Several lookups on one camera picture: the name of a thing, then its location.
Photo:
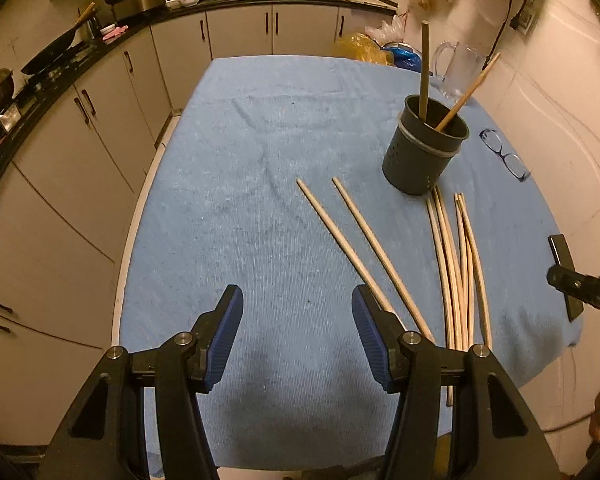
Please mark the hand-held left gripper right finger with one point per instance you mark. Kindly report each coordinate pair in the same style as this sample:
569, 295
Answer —
367, 335

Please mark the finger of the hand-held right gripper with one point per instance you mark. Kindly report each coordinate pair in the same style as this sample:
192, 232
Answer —
580, 285

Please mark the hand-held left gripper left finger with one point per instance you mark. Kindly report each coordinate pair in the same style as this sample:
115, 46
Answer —
227, 330

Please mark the wooden chopstick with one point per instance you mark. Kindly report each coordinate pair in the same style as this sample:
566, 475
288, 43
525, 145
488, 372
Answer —
466, 280
467, 91
481, 287
461, 260
345, 246
380, 255

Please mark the bundle of wooden chopsticks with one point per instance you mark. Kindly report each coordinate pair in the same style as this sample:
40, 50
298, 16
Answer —
450, 250
438, 265

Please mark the dark grey utensil holder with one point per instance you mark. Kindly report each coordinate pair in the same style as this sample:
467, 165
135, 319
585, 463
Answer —
415, 160

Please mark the dark chopstick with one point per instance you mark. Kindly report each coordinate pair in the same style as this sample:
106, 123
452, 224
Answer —
424, 70

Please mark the blue towel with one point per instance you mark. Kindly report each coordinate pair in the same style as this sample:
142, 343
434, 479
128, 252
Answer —
255, 185

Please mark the dark-framed eyeglasses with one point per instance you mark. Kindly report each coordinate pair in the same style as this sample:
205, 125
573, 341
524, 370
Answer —
502, 152

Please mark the white base cabinets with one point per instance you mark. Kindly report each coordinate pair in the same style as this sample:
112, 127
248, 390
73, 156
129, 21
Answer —
80, 200

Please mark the clear glass pitcher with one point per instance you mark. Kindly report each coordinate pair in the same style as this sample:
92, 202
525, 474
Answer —
462, 67

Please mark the blue plastic bag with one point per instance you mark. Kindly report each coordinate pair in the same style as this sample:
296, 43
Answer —
405, 57

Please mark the yellow plastic bag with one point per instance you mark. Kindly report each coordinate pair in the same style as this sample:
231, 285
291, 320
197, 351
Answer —
360, 49

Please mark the white plastic bag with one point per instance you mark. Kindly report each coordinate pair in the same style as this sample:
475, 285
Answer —
387, 31

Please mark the black gas stove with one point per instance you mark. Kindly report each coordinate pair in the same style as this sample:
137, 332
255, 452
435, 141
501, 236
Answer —
55, 76

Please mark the pink cloth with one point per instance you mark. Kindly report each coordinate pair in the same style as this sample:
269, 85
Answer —
115, 33

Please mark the white bowls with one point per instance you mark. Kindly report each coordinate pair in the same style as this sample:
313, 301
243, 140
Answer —
182, 2

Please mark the wooden cutting board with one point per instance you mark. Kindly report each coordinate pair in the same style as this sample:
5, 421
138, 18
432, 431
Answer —
367, 0

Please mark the wall socket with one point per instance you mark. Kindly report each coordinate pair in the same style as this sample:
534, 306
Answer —
525, 15

